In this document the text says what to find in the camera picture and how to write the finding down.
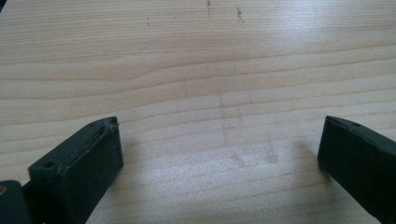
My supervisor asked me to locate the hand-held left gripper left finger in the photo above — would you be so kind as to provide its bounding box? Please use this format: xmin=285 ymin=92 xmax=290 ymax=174
xmin=23 ymin=116 xmax=124 ymax=224

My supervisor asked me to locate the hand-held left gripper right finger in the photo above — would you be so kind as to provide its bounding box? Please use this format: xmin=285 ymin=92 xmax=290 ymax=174
xmin=317 ymin=115 xmax=396 ymax=224

